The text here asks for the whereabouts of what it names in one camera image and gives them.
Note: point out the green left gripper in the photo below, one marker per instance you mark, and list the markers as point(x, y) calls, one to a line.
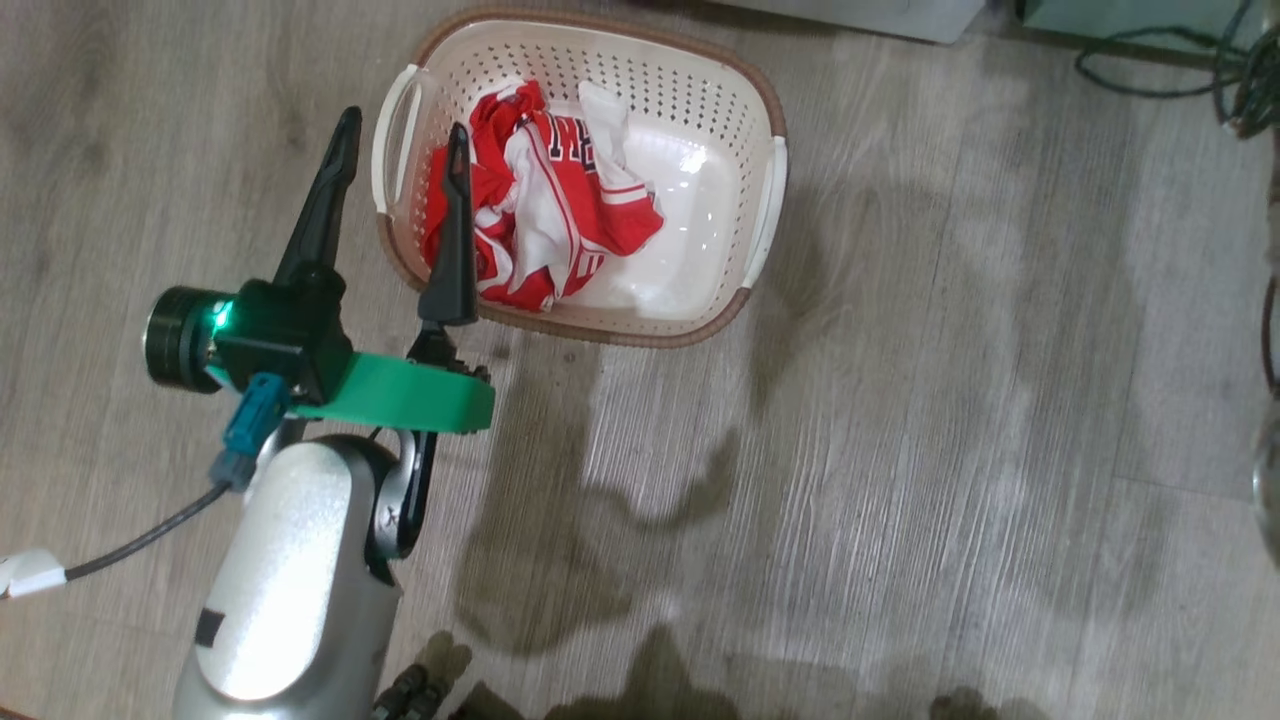
point(410, 395)

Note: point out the red white basketball jersey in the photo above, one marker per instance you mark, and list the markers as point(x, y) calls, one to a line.
point(570, 200)

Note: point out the cream plastic laundry basket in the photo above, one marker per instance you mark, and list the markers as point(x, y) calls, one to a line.
point(700, 250)

